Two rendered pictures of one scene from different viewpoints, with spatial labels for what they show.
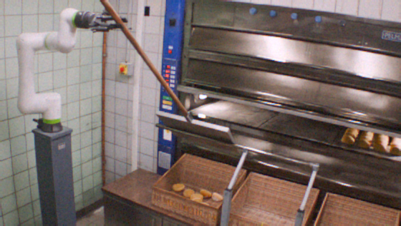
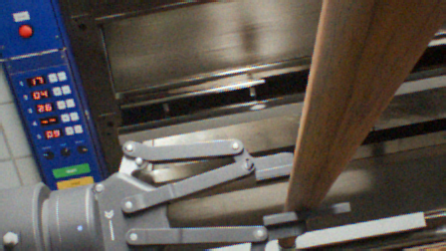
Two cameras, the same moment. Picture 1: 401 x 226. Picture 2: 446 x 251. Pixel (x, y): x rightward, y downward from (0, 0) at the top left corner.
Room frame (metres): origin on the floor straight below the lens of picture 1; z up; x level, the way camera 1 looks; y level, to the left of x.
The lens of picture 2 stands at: (1.30, 0.70, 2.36)
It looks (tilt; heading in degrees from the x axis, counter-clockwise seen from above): 30 degrees down; 334
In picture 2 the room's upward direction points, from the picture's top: 12 degrees counter-clockwise
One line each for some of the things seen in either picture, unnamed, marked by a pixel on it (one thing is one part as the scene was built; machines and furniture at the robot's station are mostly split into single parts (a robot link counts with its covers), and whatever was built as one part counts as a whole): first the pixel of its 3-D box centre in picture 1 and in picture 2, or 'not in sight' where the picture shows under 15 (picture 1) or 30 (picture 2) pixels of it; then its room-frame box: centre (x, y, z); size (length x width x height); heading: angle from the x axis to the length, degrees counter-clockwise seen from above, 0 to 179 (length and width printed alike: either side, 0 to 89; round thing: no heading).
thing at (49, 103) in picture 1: (49, 106); not in sight; (2.31, 0.99, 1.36); 0.16 x 0.13 x 0.19; 123
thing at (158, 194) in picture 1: (199, 187); not in sight; (2.64, -0.03, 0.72); 0.56 x 0.49 x 0.28; 62
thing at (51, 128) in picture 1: (46, 123); not in sight; (2.35, 1.03, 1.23); 0.26 x 0.15 x 0.06; 63
